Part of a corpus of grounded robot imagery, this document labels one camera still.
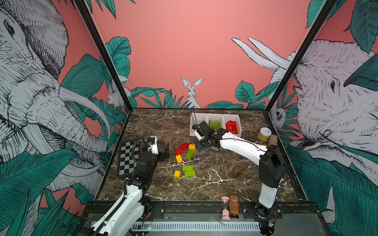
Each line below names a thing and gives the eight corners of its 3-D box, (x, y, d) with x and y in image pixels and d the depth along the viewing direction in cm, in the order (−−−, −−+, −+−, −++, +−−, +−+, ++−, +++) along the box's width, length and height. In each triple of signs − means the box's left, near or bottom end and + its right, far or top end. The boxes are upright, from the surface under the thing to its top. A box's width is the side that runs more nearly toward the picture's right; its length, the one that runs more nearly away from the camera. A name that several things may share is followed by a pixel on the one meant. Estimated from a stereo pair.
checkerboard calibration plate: (119, 179, 86) (115, 176, 82) (121, 145, 101) (119, 142, 97) (138, 175, 88) (136, 172, 84) (138, 142, 103) (136, 138, 99)
